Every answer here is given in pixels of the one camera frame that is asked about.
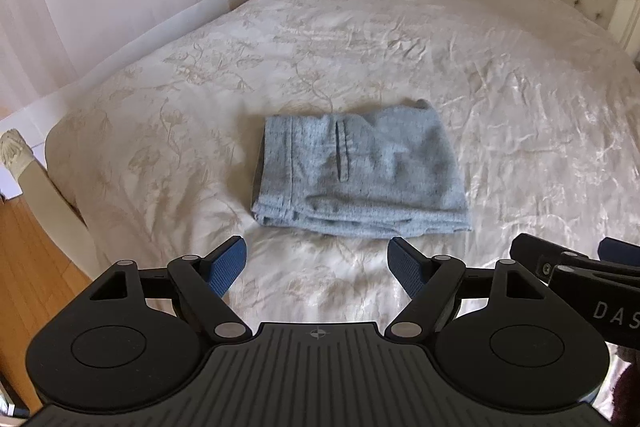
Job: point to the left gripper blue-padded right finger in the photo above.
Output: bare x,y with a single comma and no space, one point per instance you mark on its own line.
431,284

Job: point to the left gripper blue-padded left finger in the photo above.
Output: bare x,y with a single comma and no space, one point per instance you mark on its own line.
201,282

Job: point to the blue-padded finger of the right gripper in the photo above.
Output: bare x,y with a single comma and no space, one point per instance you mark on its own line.
617,251
555,265

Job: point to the light grey knit pants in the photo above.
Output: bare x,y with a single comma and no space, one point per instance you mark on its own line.
390,172

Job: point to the cream floral bedspread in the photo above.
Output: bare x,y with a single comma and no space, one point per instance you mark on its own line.
540,104

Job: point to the cream carved bed footboard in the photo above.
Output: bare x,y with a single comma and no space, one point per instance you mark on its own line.
58,219

